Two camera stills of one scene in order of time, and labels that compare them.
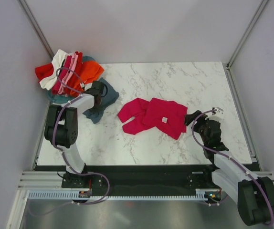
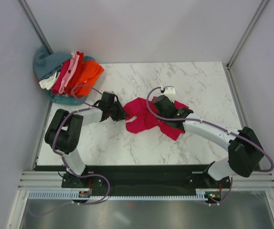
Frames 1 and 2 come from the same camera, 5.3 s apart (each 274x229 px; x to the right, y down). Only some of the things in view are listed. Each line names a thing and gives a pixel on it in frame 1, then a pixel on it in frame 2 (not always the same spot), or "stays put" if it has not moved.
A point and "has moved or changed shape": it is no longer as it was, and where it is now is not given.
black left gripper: (97, 109) -> (121, 115)
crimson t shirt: (63, 70) stays put
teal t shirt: (58, 99) stays put
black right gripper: (189, 118) -> (172, 103)
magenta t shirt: (168, 116) stays put
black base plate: (136, 178) stays put
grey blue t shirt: (110, 96) has moved or changed shape
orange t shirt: (91, 71) stays put
